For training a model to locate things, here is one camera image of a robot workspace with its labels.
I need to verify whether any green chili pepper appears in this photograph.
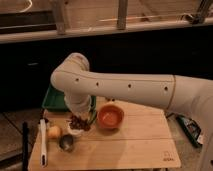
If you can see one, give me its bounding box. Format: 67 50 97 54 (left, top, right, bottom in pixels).
88 110 97 126

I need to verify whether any green plastic tray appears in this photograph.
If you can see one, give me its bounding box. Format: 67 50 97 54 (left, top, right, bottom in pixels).
41 83 98 113

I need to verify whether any yellow onion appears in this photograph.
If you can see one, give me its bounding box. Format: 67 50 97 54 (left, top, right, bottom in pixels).
47 126 62 139

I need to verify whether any small metal cup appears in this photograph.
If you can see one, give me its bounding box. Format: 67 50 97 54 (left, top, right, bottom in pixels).
59 134 74 152

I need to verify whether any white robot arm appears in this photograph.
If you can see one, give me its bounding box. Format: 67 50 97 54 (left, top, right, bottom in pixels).
50 53 213 171

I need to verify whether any red bowl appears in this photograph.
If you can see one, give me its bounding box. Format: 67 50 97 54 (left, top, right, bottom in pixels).
96 104 124 129

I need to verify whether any black green device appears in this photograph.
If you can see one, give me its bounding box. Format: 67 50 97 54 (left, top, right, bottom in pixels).
176 115 201 148

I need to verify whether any small white cup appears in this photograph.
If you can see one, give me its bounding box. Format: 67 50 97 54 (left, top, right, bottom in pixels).
67 122 84 137

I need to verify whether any black rod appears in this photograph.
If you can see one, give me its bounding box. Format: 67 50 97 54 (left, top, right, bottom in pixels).
22 122 28 171

